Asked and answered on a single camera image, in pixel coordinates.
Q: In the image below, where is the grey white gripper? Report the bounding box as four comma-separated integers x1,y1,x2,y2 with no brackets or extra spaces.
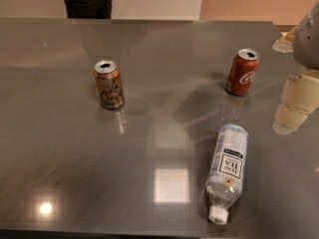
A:
272,1,319,135

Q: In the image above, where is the red coke can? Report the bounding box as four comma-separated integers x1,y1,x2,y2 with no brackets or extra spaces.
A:
225,48,259,96

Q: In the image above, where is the clear plastic water bottle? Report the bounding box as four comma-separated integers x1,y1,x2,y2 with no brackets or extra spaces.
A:
205,124,248,225

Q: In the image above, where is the orange LaCroix can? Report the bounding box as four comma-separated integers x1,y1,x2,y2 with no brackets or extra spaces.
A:
94,60,125,110

